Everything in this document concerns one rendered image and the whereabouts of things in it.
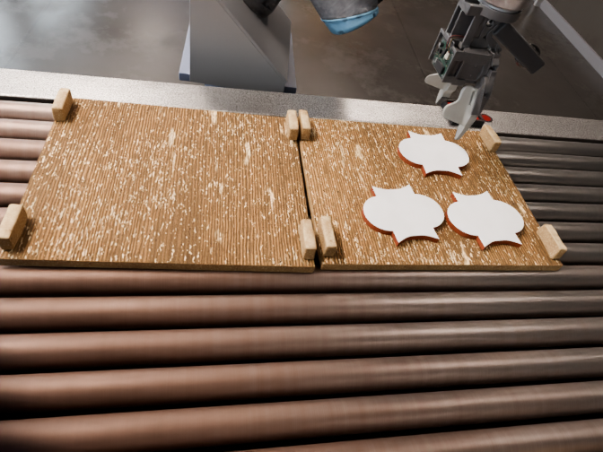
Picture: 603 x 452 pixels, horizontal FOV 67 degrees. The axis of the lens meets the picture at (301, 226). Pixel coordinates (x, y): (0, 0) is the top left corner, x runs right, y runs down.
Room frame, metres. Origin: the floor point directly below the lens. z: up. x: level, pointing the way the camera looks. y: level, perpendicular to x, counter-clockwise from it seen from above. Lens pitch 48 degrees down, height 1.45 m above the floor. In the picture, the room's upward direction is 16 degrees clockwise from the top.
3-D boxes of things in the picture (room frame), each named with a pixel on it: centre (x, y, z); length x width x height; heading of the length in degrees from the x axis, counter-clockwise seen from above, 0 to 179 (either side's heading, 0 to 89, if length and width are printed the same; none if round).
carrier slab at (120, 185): (0.50, 0.21, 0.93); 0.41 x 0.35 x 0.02; 107
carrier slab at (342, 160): (0.64, -0.18, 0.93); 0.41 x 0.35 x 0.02; 109
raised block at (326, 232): (0.45, -0.04, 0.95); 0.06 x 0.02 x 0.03; 19
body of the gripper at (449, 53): (0.72, -0.18, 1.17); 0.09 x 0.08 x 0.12; 109
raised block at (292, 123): (0.69, 0.07, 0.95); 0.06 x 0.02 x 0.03; 17
